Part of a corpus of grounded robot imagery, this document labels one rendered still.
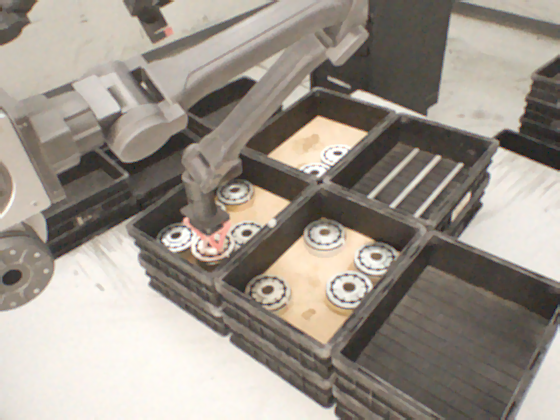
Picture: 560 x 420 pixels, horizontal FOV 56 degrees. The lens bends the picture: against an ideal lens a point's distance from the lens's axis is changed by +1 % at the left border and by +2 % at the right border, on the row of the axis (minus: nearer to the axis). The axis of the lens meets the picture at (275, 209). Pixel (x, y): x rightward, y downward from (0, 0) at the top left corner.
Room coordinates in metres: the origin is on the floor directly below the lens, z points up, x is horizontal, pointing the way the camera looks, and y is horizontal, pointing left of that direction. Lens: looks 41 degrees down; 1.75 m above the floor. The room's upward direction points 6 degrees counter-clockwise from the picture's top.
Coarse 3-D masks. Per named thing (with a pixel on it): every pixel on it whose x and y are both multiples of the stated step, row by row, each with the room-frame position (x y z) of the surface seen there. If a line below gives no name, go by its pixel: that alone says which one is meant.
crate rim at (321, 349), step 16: (336, 192) 0.97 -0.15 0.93; (368, 208) 0.91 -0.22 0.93; (416, 224) 0.83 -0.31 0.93; (256, 240) 0.84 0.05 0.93; (416, 240) 0.78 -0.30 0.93; (240, 256) 0.79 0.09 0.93; (400, 256) 0.74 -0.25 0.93; (224, 272) 0.75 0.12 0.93; (384, 272) 0.70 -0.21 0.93; (224, 288) 0.71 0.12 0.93; (240, 304) 0.67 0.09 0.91; (256, 304) 0.66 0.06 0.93; (272, 320) 0.61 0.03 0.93; (352, 320) 0.59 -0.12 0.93; (288, 336) 0.59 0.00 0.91; (304, 336) 0.57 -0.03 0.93; (336, 336) 0.56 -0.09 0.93; (320, 352) 0.54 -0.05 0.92
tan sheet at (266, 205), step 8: (256, 192) 1.13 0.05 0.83; (264, 192) 1.13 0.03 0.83; (216, 200) 1.12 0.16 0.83; (256, 200) 1.10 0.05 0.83; (264, 200) 1.09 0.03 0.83; (272, 200) 1.09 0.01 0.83; (280, 200) 1.08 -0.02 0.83; (248, 208) 1.07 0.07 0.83; (256, 208) 1.06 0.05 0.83; (264, 208) 1.06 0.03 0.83; (272, 208) 1.06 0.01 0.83; (280, 208) 1.05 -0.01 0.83; (232, 216) 1.04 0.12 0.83; (240, 216) 1.04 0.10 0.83; (248, 216) 1.03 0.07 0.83; (256, 216) 1.03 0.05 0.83; (264, 216) 1.03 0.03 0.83; (272, 216) 1.02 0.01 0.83; (232, 224) 1.01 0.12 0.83; (264, 224) 0.99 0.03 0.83; (192, 256) 0.91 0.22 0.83; (208, 272) 0.85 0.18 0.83
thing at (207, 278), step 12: (252, 156) 1.17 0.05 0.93; (276, 168) 1.10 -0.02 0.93; (312, 180) 1.03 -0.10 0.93; (156, 204) 1.01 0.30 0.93; (288, 204) 0.95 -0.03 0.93; (144, 216) 0.97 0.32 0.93; (276, 216) 0.91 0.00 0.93; (132, 228) 0.93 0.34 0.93; (264, 228) 0.88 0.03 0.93; (144, 240) 0.88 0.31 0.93; (156, 240) 0.87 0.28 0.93; (252, 240) 0.84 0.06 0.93; (156, 252) 0.86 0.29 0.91; (168, 252) 0.83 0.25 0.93; (240, 252) 0.81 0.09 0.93; (180, 264) 0.80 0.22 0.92; (192, 264) 0.79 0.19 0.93; (228, 264) 0.77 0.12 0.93; (204, 276) 0.75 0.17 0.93
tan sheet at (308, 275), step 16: (352, 240) 0.90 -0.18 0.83; (368, 240) 0.90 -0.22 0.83; (288, 256) 0.87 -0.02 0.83; (304, 256) 0.87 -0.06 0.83; (336, 256) 0.85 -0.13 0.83; (352, 256) 0.85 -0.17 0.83; (272, 272) 0.82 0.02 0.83; (288, 272) 0.82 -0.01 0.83; (304, 272) 0.81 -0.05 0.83; (320, 272) 0.81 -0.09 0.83; (336, 272) 0.80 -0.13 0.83; (304, 288) 0.77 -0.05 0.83; (320, 288) 0.76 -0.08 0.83; (304, 304) 0.72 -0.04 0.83; (320, 304) 0.72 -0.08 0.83; (288, 320) 0.68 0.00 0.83; (304, 320) 0.68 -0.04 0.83; (320, 320) 0.67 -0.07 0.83; (336, 320) 0.67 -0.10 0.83; (320, 336) 0.63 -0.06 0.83
